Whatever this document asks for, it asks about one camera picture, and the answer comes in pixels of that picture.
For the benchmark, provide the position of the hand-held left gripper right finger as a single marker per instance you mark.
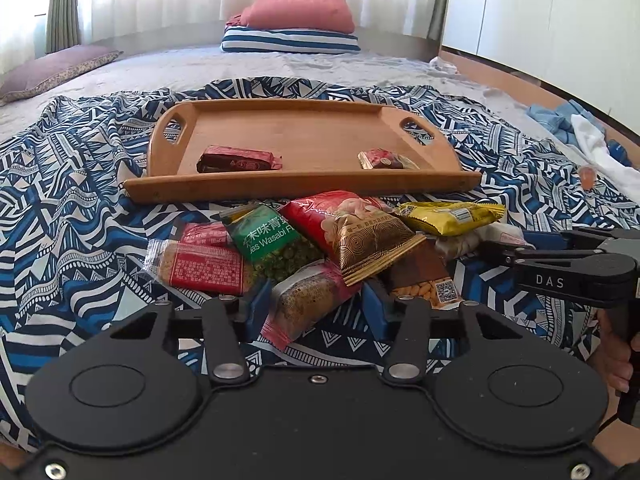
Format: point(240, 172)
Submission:
point(375, 310)

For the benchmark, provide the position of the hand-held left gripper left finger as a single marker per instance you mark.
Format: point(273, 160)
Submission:
point(259, 307)

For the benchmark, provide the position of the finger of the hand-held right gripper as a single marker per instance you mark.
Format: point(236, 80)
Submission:
point(545, 240)
point(540, 256)

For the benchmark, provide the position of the pink grain snack packet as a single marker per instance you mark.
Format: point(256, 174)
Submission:
point(310, 295)

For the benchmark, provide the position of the brown almond snack packet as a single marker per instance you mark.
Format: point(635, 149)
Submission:
point(415, 272)

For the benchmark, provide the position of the green pea snack packet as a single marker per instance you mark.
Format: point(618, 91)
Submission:
point(265, 240)

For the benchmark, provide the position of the red patterned snack packet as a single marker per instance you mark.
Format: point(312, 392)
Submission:
point(205, 234)
point(200, 267)

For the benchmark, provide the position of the white snack packet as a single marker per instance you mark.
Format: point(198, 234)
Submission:
point(460, 245)

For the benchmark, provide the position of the red and gold snack packet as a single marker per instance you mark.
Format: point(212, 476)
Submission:
point(345, 230)

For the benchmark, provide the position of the yellow snack packet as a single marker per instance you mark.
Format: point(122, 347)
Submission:
point(450, 217)

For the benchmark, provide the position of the wooden tray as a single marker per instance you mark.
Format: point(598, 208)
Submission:
point(300, 130)

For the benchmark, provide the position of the person's right hand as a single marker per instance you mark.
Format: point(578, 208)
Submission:
point(612, 365)

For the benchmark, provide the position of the small orange item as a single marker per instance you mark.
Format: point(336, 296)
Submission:
point(587, 179)

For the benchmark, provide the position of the long white cloth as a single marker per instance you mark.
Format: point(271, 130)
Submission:
point(595, 145)

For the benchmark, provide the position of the light blue cloth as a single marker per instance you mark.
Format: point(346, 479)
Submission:
point(555, 115)

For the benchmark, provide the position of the dark red snack packet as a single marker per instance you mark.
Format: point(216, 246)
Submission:
point(235, 159)

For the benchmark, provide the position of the small red-brown snack packet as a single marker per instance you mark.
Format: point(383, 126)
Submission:
point(382, 159)

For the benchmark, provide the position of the wooden bed ledge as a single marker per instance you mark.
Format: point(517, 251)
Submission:
point(500, 72)

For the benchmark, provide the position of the crumpled white cloth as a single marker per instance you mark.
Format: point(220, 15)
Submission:
point(442, 64)

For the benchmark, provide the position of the white wardrobe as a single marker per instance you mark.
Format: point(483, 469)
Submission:
point(550, 20)

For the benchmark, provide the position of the blue patterned blanket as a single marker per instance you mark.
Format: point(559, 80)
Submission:
point(75, 185)

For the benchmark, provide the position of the grey bed sheet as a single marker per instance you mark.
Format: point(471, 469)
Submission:
point(175, 67)

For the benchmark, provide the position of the green curtain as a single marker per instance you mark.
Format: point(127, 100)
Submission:
point(440, 0)
point(62, 5)

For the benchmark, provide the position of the blue striped pillow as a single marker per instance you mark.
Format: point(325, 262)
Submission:
point(290, 41)

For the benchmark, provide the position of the red pillow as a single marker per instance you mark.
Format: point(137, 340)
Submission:
point(300, 12)

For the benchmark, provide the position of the purple pillow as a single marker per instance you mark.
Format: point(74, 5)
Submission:
point(55, 67)

